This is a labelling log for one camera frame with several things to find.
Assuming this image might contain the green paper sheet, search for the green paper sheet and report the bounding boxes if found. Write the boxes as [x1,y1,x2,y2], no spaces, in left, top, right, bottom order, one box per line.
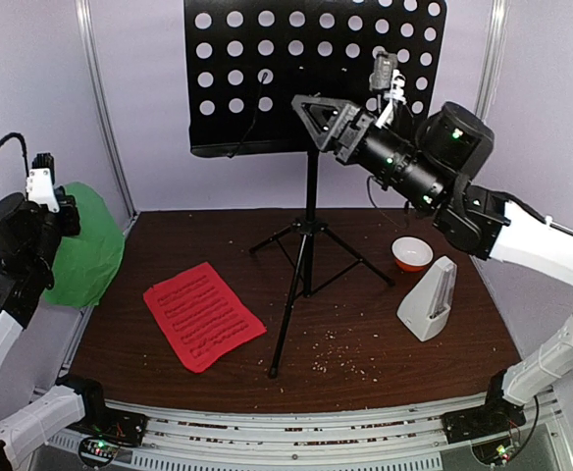
[43,183,125,309]

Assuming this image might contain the black perforated music stand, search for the black perforated music stand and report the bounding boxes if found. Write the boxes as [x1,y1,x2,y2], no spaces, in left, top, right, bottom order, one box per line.
[182,0,448,379]

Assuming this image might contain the red paper sheet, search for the red paper sheet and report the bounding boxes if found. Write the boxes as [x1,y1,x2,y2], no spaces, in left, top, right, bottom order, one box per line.
[143,262,267,374]

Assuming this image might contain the grey metronome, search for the grey metronome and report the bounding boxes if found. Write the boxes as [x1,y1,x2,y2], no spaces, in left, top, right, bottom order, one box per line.
[396,256,457,342]

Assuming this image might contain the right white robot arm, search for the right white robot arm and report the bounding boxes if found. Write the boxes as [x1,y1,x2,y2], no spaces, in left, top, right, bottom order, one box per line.
[291,94,573,434]

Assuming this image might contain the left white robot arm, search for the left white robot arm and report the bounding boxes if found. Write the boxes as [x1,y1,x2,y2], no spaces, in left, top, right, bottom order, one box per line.
[0,188,114,470]

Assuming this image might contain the orange and white bowl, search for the orange and white bowl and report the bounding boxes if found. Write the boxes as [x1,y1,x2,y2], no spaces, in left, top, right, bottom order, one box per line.
[391,236,434,273]

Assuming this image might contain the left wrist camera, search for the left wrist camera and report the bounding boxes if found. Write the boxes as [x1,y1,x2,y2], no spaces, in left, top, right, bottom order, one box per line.
[26,153,60,213]

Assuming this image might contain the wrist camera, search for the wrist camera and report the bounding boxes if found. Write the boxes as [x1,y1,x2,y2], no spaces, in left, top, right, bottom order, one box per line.
[368,48,409,127]
[26,153,60,213]

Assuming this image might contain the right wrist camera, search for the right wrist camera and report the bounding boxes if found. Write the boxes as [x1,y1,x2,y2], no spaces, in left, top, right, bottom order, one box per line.
[368,48,409,127]

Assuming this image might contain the right aluminium frame post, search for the right aluminium frame post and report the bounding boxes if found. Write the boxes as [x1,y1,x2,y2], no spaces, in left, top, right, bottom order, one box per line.
[445,0,508,222]

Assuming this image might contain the aluminium frame post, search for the aluminium frame post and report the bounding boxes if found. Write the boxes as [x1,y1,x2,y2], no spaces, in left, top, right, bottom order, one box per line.
[75,0,138,221]
[445,0,508,222]

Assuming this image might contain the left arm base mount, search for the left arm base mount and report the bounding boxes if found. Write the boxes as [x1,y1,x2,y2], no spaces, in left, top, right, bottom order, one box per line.
[69,408,148,447]

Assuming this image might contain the left aluminium frame post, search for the left aluminium frame post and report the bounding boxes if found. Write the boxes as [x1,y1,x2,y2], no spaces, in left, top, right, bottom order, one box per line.
[75,0,138,221]

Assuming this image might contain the aluminium front rail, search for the aluminium front rail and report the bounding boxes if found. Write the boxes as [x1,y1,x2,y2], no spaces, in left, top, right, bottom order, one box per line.
[21,387,573,471]

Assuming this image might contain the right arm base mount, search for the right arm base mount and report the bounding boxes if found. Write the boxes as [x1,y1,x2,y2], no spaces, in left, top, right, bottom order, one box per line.
[442,405,526,444]

